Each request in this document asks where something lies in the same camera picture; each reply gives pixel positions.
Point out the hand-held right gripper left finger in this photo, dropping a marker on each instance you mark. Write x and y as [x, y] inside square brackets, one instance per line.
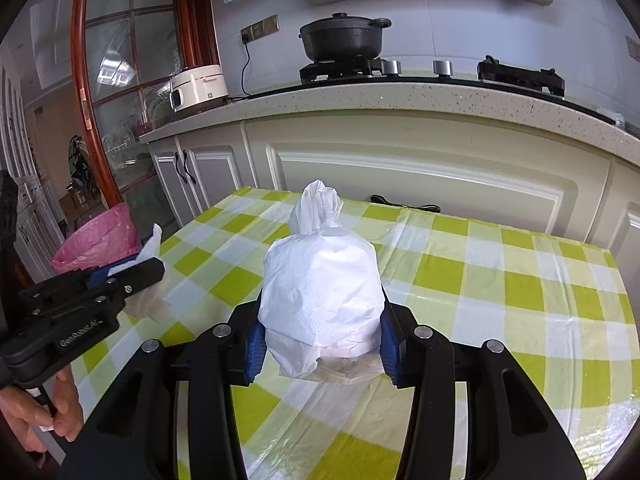
[252, 355]

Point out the white rice cooker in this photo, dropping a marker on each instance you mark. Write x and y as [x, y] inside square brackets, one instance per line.
[200, 90]

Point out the small white tissue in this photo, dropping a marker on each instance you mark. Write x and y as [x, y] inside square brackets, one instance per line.
[150, 245]

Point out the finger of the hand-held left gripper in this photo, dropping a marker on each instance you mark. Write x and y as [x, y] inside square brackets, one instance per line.
[145, 275]
[102, 276]

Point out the green checked tablecloth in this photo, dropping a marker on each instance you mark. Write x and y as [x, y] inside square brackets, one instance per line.
[500, 285]

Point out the black cooking pot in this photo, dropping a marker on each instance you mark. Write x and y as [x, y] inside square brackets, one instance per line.
[340, 37]

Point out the white kitchen base cabinet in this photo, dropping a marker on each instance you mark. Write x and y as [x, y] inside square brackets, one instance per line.
[425, 170]

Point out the dark clothes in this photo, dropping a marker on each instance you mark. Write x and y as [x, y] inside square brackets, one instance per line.
[80, 165]

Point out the white wall cabinets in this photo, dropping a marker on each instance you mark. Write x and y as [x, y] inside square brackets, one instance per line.
[35, 230]

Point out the black gas stove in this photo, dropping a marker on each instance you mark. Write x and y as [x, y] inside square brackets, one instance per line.
[350, 70]

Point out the person's left hand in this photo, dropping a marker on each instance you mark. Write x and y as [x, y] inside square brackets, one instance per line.
[67, 410]

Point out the cardboard box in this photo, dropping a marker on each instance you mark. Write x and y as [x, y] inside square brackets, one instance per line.
[75, 204]

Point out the wooden glass sliding door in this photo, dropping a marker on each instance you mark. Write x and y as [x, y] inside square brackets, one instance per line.
[130, 85]

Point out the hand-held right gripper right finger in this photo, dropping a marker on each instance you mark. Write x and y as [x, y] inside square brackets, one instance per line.
[390, 355]

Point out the gold wall outlet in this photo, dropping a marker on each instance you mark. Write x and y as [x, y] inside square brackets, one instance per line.
[265, 26]

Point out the trash bin with pink bag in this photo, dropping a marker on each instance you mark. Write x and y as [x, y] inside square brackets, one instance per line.
[100, 240]

